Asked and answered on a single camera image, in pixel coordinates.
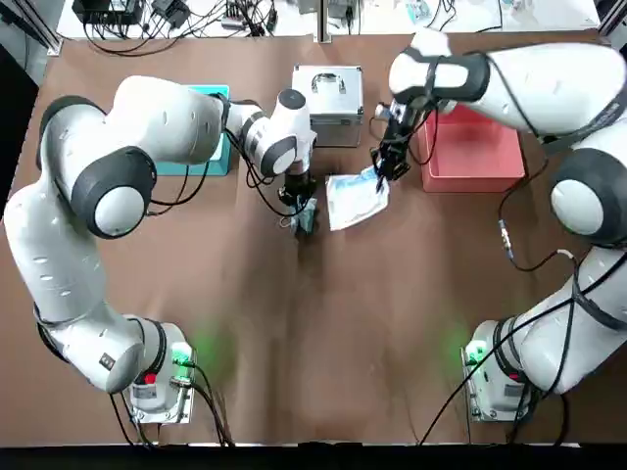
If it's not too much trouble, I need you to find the white desk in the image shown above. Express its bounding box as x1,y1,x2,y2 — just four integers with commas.
56,0,602,38

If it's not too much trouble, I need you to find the new mask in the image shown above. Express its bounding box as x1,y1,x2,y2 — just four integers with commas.
325,165,392,232

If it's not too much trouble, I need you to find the blue plastic box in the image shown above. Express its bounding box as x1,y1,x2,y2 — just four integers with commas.
155,85,232,178

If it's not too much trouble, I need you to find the aluminium table edge rail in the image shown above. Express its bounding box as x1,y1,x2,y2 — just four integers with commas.
0,0,65,58

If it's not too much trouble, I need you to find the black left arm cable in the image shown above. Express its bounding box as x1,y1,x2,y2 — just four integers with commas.
146,97,295,219

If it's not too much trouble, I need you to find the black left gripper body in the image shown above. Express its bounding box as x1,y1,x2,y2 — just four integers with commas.
279,170,317,206

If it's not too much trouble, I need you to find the black network switch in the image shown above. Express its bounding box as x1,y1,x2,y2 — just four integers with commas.
72,0,144,24

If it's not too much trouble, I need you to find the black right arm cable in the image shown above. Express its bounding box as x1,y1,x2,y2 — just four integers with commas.
497,146,579,273

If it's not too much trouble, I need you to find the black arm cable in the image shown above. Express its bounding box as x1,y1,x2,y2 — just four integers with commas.
497,146,579,273
146,97,295,219

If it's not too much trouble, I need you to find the pink plastic box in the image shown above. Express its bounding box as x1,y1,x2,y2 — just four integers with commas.
415,105,526,194

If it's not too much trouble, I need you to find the grey USB hub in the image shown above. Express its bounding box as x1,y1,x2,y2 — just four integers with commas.
220,13,257,31

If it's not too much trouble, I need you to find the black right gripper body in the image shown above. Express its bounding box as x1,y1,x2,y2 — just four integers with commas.
385,105,415,143

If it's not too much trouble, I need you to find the black power adapter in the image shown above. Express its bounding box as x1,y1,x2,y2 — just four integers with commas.
150,0,190,29

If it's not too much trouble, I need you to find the silver aluminium case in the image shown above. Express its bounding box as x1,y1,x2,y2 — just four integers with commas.
292,63,364,149

